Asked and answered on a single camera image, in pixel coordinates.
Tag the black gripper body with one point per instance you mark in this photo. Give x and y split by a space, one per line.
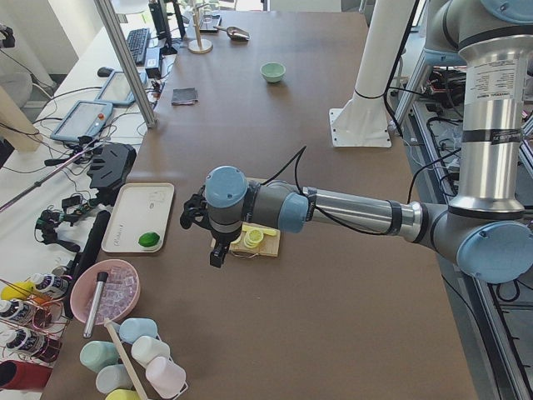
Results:
223 237

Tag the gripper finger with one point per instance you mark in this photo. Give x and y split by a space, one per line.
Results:
217 256

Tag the light green bowl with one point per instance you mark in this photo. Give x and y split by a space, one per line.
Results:
273 72

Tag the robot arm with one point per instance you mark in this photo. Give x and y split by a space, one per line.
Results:
480 228

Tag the pink bowl with ice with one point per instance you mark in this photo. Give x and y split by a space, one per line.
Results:
120 293

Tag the metal muddler in bowl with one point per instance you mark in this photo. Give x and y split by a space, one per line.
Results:
92 314

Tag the yellow plastic knife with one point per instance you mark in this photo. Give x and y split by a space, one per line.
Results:
265 230

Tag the stacked lemon slice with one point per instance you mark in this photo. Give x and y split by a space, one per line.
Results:
253 238

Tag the bamboo cutting board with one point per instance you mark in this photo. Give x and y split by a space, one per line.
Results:
269 247

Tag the green lime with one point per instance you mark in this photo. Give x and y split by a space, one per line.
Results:
149 239

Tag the cream rabbit tray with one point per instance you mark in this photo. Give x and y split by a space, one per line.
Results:
139 208

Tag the blue cup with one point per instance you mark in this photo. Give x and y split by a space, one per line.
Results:
133 328

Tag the white cup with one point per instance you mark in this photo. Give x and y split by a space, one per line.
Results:
146 348

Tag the pink cup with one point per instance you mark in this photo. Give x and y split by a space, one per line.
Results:
167 378

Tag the grey folded cloth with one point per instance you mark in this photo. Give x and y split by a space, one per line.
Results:
184 96

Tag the green cup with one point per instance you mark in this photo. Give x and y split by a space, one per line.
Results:
96 355

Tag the near teach pendant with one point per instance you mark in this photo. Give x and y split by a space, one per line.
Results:
84 119

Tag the teach pendant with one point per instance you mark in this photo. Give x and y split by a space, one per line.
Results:
84 119
116 90

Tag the far teach pendant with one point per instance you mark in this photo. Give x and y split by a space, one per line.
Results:
116 90

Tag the wooden mug tree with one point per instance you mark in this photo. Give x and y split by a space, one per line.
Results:
198 45

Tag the metal scoop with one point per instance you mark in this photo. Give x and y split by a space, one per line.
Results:
234 33

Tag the black keyboard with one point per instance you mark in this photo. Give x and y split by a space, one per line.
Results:
137 42

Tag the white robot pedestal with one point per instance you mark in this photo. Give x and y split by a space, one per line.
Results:
363 121

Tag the aluminium frame post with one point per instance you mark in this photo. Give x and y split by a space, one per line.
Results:
112 25

